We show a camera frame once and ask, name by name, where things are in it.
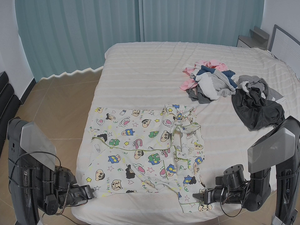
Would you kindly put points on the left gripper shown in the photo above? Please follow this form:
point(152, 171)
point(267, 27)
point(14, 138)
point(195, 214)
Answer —
point(80, 193)

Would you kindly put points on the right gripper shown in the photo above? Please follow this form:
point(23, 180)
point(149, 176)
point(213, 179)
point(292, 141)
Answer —
point(213, 196)

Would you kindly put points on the white printed pyjama top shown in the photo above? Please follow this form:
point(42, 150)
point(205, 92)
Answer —
point(140, 149)

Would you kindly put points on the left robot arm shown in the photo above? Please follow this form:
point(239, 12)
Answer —
point(23, 172)

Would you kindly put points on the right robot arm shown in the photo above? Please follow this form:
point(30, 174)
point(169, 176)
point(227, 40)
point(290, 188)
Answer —
point(281, 149)

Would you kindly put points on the pile of clothes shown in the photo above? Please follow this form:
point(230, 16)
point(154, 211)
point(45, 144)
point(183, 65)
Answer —
point(211, 83)

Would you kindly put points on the bed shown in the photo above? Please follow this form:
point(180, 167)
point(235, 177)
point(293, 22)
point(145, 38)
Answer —
point(152, 74)

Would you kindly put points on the black garment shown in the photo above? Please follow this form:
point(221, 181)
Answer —
point(257, 111)

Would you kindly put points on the grey garment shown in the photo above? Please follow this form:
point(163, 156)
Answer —
point(269, 90)

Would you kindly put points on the grey bedside table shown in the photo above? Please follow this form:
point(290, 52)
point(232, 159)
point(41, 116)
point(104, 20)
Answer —
point(248, 41)

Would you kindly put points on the blue-green curtain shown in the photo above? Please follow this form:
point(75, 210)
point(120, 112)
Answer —
point(199, 13)
point(77, 27)

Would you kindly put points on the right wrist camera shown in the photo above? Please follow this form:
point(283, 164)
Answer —
point(221, 181)

